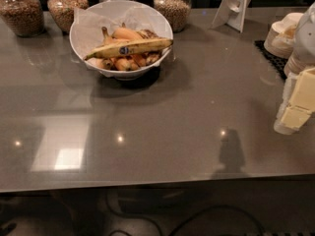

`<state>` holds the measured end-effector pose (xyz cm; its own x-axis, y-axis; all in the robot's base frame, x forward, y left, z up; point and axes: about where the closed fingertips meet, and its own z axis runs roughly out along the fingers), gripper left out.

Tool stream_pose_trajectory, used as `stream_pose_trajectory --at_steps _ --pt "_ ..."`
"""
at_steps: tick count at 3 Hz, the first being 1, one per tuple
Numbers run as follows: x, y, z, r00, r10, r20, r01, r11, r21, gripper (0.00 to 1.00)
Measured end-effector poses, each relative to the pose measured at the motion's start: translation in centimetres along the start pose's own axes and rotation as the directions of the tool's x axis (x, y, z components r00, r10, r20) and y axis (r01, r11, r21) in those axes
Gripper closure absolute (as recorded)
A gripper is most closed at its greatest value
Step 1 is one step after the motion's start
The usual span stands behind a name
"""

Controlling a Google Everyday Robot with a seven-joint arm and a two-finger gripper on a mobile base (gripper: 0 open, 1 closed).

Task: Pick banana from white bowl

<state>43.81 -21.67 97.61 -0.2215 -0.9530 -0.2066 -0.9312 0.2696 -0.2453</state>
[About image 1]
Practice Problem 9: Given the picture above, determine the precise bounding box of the black cable under table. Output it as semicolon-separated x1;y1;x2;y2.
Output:
104;190;267;236

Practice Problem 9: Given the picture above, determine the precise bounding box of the glass jar of grains far-left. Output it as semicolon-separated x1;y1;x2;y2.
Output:
0;0;44;37

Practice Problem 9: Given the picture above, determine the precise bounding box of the small orange banana top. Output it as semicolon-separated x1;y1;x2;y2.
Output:
112;24;142;40

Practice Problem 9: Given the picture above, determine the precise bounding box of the long yellow-green banana with sticker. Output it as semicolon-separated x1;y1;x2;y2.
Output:
84;37;173;61

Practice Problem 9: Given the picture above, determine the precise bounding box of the white bowl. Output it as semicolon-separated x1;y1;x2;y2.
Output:
69;0;173;80

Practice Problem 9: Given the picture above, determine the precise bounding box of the pile of small bananas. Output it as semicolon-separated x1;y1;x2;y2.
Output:
95;27;160;71

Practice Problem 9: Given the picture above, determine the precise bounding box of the black rubber mat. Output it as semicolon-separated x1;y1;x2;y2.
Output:
254;40;287;81

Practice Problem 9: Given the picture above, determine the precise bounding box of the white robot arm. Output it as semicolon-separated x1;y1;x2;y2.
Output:
274;3;315;135

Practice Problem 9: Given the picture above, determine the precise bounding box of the white paper liner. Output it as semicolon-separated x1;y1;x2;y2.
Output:
71;5;174;71

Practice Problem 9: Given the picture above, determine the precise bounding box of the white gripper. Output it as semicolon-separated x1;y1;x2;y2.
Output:
274;67;315;135

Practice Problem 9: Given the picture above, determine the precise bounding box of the white folded card stand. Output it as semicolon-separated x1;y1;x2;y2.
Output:
211;0;251;32

